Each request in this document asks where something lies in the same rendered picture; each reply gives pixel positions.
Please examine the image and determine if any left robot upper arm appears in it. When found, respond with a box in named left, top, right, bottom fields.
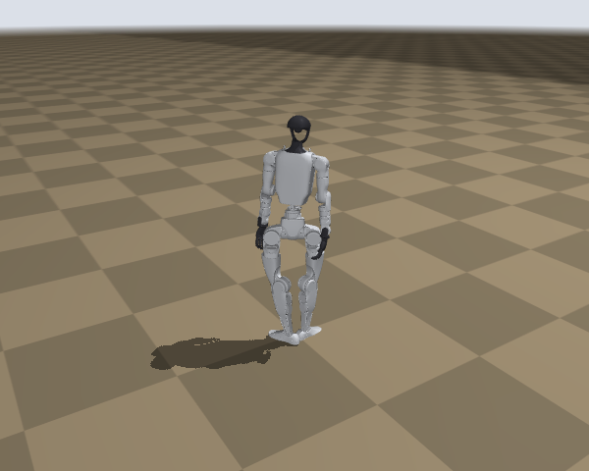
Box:
left=262, top=151, right=278, bottom=196

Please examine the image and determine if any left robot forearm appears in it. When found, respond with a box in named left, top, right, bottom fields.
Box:
left=257, top=188, right=272, bottom=225

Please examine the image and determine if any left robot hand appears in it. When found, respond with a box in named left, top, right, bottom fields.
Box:
left=255, top=217, right=268, bottom=250

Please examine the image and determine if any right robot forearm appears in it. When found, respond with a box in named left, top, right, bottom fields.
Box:
left=318, top=192, right=331, bottom=235

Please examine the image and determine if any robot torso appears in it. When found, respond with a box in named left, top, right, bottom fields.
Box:
left=275, top=145, right=315, bottom=240

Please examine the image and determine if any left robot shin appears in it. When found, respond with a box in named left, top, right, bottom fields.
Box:
left=271, top=281, right=293, bottom=336

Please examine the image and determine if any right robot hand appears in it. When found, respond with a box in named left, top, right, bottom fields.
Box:
left=311, top=228, right=330, bottom=260

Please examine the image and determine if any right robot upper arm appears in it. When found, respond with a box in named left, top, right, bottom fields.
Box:
left=312, top=155, right=330, bottom=203

